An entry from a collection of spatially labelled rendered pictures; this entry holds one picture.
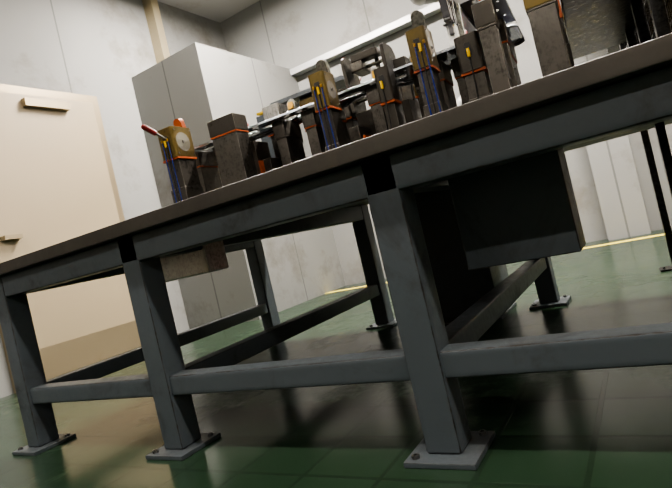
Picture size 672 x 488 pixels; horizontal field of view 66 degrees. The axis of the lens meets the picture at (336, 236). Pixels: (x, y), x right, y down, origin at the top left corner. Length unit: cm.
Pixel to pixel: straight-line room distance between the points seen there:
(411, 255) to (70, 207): 369
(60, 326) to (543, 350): 371
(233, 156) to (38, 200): 269
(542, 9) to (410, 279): 87
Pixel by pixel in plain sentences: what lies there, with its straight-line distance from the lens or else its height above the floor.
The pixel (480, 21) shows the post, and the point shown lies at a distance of 140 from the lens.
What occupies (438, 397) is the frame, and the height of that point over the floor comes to 14.
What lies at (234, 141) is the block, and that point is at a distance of 191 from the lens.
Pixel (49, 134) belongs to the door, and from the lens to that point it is 465.
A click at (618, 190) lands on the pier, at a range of 471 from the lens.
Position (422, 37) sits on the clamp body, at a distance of 160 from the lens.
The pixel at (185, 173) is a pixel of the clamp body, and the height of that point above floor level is 88.
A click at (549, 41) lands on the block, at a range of 161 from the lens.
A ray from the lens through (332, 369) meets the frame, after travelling 128.
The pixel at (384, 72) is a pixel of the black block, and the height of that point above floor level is 97.
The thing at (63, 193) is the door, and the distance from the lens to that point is 454.
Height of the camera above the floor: 51
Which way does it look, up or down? level
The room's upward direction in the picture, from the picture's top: 13 degrees counter-clockwise
